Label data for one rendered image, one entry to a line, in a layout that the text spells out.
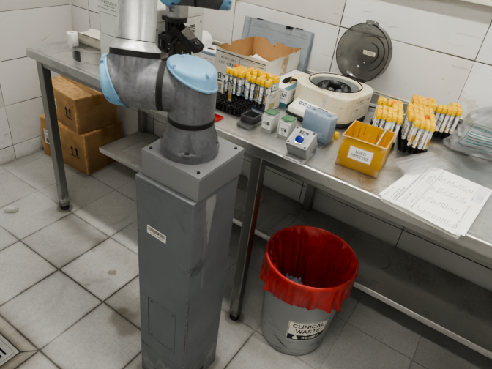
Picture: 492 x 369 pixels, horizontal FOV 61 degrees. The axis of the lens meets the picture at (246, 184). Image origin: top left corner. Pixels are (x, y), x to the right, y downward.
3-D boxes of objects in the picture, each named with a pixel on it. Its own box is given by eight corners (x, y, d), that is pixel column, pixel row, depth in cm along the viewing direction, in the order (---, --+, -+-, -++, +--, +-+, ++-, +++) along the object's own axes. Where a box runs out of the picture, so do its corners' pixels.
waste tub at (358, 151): (334, 163, 126) (342, 134, 120) (347, 147, 136) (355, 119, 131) (376, 179, 121) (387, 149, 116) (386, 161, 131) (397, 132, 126)
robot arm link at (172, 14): (193, 4, 136) (176, 6, 130) (192, 18, 139) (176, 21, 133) (176, -1, 139) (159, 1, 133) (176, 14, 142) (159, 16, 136)
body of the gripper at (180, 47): (172, 47, 149) (173, 12, 142) (190, 53, 145) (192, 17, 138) (157, 51, 143) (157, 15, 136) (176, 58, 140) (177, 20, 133)
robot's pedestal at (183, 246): (181, 399, 149) (192, 205, 101) (141, 367, 157) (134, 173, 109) (215, 359, 163) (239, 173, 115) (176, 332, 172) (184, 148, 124)
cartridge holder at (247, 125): (236, 125, 140) (237, 115, 138) (250, 117, 147) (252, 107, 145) (250, 130, 138) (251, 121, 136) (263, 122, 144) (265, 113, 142)
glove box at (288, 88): (262, 99, 162) (266, 75, 156) (291, 85, 179) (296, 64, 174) (290, 110, 157) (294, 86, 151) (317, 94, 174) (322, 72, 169)
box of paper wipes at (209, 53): (174, 55, 195) (175, 27, 188) (189, 50, 204) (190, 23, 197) (214, 67, 186) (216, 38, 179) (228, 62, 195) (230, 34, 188)
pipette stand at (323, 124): (296, 137, 138) (302, 109, 132) (308, 132, 143) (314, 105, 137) (321, 149, 133) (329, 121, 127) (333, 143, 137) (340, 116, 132)
